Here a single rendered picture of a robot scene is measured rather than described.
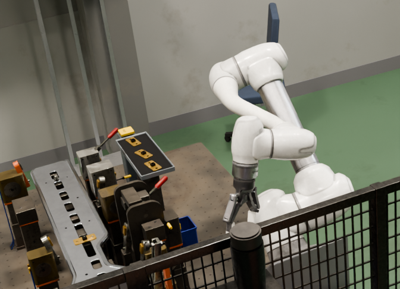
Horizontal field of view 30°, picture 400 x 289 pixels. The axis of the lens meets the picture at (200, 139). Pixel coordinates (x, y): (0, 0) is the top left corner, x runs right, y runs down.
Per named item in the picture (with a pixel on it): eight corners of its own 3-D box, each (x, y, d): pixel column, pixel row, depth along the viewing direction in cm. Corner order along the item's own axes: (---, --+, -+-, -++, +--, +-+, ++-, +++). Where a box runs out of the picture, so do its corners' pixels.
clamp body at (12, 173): (8, 244, 341) (-12, 175, 324) (38, 235, 345) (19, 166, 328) (11, 253, 333) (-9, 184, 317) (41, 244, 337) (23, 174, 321)
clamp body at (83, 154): (90, 219, 351) (75, 151, 335) (115, 211, 354) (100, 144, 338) (94, 226, 345) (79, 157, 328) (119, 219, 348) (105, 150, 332)
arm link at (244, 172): (263, 160, 256) (262, 177, 257) (241, 155, 261) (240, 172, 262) (249, 166, 249) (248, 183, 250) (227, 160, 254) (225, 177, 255)
